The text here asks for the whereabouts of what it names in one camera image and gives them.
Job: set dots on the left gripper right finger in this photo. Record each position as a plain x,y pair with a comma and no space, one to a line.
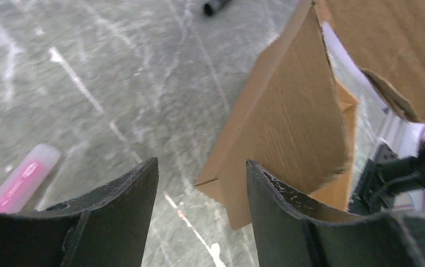
292,229

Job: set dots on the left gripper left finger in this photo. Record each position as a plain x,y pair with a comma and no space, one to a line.
107,226

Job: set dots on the pink marker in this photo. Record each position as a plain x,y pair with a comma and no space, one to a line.
27,177

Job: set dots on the brown cardboard box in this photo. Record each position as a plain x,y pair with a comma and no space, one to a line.
289,115

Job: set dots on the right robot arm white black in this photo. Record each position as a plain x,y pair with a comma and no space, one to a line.
394,174

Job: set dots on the black foam tube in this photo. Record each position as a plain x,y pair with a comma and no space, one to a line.
211,7

